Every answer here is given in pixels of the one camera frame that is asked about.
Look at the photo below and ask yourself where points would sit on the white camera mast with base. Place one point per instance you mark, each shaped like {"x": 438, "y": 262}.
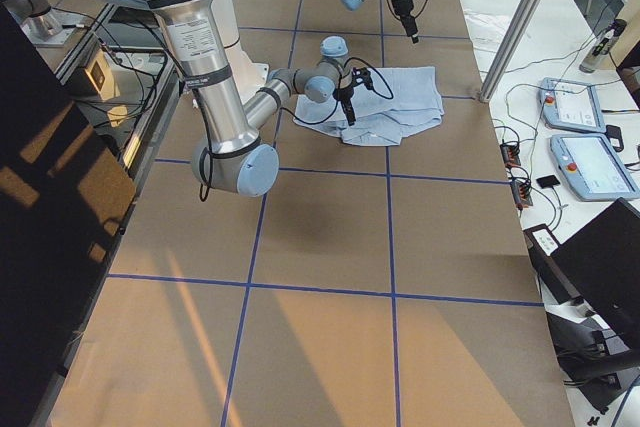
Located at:
{"x": 248, "y": 76}

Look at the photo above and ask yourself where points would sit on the dark panel at left edge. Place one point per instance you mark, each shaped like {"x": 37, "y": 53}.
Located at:
{"x": 63, "y": 198}

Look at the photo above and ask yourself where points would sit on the blue teach pendant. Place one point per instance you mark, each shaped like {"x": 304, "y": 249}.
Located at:
{"x": 591, "y": 167}
{"x": 571, "y": 106}

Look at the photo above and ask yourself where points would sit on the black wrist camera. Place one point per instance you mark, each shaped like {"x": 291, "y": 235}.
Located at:
{"x": 361, "y": 76}

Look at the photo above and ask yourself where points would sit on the black monitor with stand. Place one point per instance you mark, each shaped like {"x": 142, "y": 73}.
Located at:
{"x": 597, "y": 267}

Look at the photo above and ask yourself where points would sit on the aluminium frame post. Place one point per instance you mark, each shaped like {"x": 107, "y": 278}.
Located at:
{"x": 517, "y": 27}

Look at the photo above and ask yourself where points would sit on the lower blue teach pendant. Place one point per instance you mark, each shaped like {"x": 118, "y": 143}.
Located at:
{"x": 591, "y": 167}

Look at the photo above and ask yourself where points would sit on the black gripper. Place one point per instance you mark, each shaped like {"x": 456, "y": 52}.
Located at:
{"x": 404, "y": 12}
{"x": 343, "y": 95}

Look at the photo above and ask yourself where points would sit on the light blue button-up shirt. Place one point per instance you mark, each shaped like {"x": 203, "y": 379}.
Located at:
{"x": 405, "y": 102}

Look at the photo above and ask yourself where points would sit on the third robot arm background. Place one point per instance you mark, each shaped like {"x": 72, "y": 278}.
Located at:
{"x": 43, "y": 25}

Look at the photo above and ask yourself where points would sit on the orange black usb hub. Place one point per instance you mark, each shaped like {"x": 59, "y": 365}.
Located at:
{"x": 510, "y": 155}

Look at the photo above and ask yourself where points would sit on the upper blue teach pendant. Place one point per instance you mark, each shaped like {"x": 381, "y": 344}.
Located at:
{"x": 571, "y": 106}

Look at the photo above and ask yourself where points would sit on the clear plastic bag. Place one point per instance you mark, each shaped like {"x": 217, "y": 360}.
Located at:
{"x": 486, "y": 31}

